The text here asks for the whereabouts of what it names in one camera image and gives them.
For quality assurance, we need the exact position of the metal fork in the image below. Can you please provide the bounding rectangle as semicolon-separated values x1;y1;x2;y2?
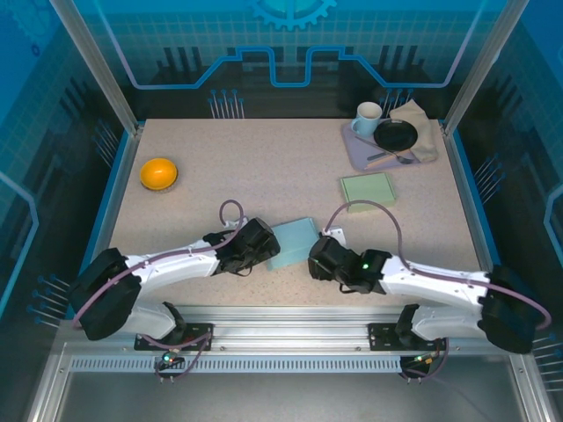
354;135;415;165

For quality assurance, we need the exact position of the lavender tray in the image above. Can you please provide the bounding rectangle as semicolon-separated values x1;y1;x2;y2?
341;118;424;171

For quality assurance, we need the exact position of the black plate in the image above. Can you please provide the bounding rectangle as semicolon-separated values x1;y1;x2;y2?
373;118;419;151

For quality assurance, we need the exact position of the light blue paper box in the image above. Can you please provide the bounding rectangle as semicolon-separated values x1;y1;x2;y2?
267;217;320;272

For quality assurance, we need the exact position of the beige cloth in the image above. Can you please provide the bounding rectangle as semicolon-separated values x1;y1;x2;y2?
389;98;440;164

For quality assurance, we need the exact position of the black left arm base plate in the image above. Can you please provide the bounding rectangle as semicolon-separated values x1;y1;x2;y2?
134;323;216;353

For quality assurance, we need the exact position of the orange bowl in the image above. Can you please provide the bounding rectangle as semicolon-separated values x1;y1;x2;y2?
139;156;179;193

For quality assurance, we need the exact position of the aluminium mounting rail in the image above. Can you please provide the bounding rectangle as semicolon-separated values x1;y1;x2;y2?
59;305;529;353

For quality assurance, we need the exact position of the light blue mug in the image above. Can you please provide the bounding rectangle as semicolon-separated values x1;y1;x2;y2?
349;101;384;137

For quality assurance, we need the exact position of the green paper box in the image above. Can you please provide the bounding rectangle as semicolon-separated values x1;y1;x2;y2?
340;171;397;215

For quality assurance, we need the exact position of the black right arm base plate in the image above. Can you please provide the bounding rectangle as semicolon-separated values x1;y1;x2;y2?
367;323;450;353

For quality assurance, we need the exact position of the cable connector with green light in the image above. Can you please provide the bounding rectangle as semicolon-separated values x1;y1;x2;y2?
406;351;441;370
157;349;184;368

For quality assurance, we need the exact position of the aluminium table side rail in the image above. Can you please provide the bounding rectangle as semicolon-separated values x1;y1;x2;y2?
442;120;505;317
72;122;144;320

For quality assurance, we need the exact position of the aluminium frame post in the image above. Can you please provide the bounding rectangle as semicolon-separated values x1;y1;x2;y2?
48;0;144;135
442;0;529;135

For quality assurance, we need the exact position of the slotted grey cable duct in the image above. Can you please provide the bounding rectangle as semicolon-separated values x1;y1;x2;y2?
69;355;408;375

